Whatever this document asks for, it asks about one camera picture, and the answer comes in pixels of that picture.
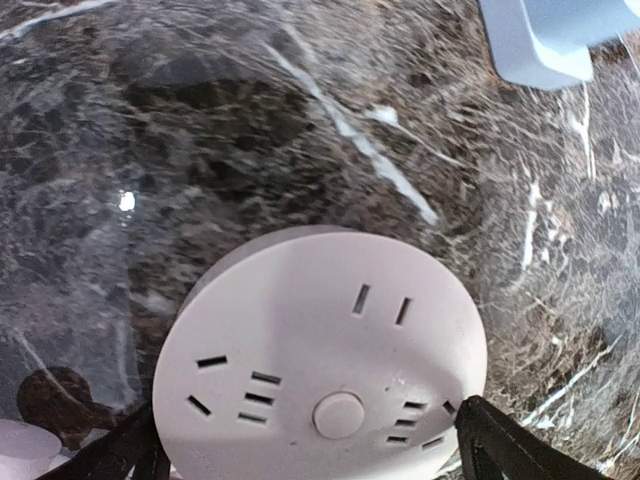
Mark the blue power strip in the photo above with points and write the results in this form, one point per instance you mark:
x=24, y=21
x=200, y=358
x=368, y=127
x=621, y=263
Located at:
x=544, y=44

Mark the pink round power socket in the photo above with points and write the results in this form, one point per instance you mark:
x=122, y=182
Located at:
x=319, y=352

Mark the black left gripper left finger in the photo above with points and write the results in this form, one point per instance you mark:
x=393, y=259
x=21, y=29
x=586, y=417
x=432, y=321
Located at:
x=133, y=446

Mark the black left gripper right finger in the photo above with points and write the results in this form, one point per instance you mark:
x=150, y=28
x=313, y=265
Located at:
x=493, y=446

